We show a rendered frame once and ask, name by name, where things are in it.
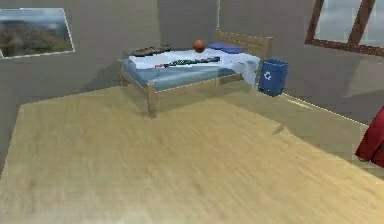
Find blue pillow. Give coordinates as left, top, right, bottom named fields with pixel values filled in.
left=207, top=41, right=244, bottom=55

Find wooden bed with blue mattress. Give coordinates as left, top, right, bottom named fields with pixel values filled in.
left=118, top=28, right=274, bottom=120

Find white bed sheet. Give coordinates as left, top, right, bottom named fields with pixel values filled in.
left=128, top=47, right=262, bottom=86

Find orange basketball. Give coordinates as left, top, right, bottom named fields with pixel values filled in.
left=192, top=39, right=207, bottom=54

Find blue recycling bin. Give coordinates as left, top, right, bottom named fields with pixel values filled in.
left=257, top=58, right=290, bottom=98

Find brown framed window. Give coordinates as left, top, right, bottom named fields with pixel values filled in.
left=304, top=0, right=384, bottom=58

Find framed landscape picture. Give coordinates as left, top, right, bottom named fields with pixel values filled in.
left=0, top=7, right=76, bottom=60

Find red armchair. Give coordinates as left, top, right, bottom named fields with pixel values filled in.
left=354, top=105, right=384, bottom=169

